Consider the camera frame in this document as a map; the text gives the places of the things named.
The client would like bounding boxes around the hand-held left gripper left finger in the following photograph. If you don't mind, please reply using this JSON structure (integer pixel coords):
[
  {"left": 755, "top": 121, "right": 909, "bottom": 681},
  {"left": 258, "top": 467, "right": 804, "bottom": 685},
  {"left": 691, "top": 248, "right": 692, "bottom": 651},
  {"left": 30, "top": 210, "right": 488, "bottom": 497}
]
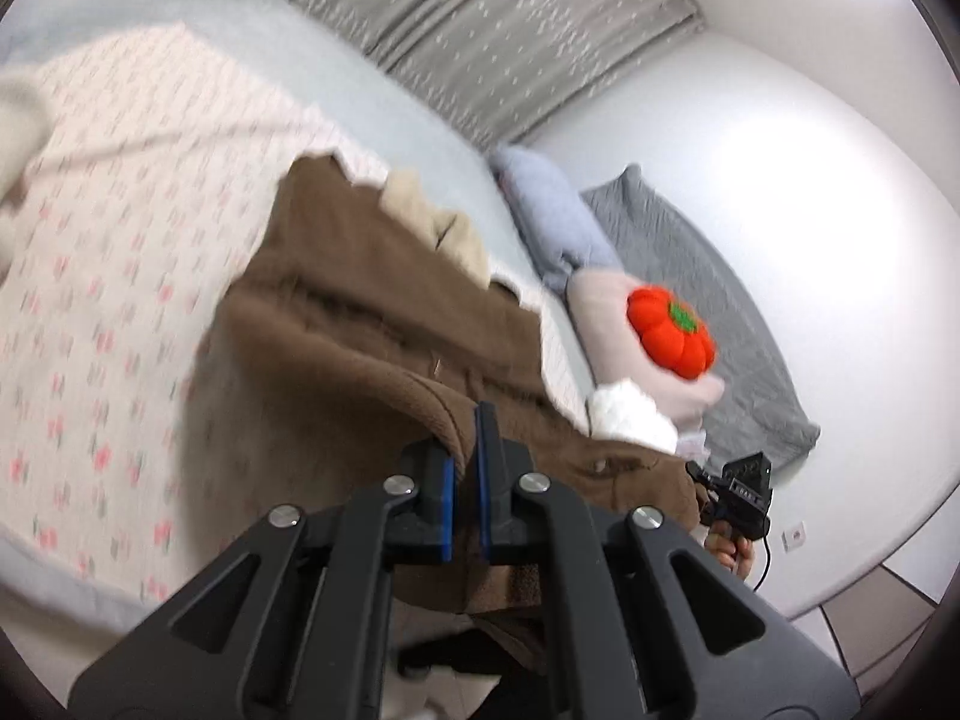
[{"left": 67, "top": 441, "right": 458, "bottom": 720}]

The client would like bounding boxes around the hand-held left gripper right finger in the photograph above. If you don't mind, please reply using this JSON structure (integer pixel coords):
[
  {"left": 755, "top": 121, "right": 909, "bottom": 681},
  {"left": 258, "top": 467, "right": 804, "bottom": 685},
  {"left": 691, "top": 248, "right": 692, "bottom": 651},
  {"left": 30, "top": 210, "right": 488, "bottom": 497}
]
[{"left": 474, "top": 401, "right": 860, "bottom": 720}]

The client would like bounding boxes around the brown coat with fur collar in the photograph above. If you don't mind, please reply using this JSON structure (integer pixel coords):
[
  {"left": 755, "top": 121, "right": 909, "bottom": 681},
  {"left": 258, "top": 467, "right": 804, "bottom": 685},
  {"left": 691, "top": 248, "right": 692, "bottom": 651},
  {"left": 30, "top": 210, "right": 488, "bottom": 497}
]
[{"left": 180, "top": 157, "right": 710, "bottom": 680}]

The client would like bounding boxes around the person's right hand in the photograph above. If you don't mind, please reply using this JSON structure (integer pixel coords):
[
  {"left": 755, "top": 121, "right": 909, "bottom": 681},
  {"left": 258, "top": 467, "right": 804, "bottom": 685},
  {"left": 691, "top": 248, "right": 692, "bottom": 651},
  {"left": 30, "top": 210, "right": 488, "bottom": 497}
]
[{"left": 705, "top": 522, "right": 754, "bottom": 581}]

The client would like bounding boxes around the white quilted jacket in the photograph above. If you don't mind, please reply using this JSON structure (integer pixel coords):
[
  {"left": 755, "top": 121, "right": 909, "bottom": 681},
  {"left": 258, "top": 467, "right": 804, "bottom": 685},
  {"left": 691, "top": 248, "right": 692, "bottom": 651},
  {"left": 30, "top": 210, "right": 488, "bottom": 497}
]
[{"left": 587, "top": 381, "right": 680, "bottom": 455}]

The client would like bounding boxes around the black chair base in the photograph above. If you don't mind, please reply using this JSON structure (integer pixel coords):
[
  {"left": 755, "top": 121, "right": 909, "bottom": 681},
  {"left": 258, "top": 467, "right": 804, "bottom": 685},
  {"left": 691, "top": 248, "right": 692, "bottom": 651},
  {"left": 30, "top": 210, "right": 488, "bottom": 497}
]
[{"left": 396, "top": 619, "right": 526, "bottom": 680}]

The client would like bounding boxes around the orange pumpkin cushion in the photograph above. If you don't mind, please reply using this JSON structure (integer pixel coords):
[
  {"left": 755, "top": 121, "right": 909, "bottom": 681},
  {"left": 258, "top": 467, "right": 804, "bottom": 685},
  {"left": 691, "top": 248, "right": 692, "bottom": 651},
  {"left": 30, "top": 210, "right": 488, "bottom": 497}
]
[{"left": 626, "top": 286, "right": 717, "bottom": 376}]

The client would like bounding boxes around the pink pillow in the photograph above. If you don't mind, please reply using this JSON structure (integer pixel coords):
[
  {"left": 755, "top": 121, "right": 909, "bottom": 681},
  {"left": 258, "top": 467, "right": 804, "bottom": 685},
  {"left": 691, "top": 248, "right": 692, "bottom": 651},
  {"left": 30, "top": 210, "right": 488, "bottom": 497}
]
[{"left": 566, "top": 268, "right": 727, "bottom": 421}]

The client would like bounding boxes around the grey quilted headboard cover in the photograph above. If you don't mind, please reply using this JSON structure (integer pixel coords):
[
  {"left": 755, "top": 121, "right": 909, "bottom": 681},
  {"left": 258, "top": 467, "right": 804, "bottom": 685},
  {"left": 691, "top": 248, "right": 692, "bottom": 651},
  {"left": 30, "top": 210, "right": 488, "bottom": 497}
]
[{"left": 581, "top": 163, "right": 822, "bottom": 477}]

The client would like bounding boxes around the blue-grey pillow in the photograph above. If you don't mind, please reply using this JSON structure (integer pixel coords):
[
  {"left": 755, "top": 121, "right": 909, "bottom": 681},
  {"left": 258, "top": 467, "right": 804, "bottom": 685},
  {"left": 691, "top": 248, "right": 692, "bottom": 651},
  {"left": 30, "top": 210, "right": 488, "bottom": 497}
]
[{"left": 489, "top": 146, "right": 623, "bottom": 293}]

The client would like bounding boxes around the white floral blanket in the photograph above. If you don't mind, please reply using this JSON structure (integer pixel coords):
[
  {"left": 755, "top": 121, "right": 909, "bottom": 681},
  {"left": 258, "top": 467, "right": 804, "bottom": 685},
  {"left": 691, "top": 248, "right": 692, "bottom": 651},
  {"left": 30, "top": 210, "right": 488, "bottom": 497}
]
[{"left": 0, "top": 22, "right": 601, "bottom": 608}]

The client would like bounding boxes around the bed with light blue sheet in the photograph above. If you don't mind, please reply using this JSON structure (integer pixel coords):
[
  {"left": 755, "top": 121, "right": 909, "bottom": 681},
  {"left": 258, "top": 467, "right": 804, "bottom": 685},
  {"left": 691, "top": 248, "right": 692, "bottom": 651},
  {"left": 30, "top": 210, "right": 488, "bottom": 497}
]
[{"left": 0, "top": 0, "right": 593, "bottom": 653}]

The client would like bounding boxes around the grey patterned curtain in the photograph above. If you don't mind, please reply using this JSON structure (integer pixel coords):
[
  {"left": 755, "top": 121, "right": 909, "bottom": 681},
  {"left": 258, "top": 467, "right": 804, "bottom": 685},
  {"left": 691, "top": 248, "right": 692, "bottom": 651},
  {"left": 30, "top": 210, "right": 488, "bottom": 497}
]
[{"left": 289, "top": 0, "right": 706, "bottom": 147}]

